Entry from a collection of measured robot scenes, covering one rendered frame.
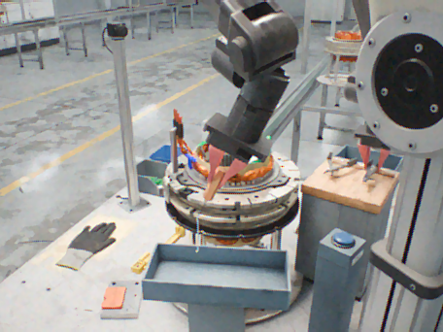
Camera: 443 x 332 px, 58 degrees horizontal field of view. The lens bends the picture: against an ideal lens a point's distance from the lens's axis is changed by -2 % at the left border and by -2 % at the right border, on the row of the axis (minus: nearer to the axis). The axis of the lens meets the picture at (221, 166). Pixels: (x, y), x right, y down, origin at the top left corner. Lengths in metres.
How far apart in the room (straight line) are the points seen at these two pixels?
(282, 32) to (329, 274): 0.54
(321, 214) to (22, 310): 0.77
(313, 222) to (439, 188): 0.55
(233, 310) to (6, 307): 0.64
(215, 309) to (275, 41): 0.46
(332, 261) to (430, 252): 0.33
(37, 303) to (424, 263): 0.91
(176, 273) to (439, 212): 0.46
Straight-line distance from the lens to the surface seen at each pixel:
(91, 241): 1.30
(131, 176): 1.42
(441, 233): 0.57
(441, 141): 0.45
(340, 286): 0.90
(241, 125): 0.59
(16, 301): 1.20
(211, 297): 0.72
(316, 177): 1.05
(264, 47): 0.52
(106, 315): 1.07
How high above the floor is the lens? 1.53
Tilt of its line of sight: 26 degrees down
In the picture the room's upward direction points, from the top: straight up
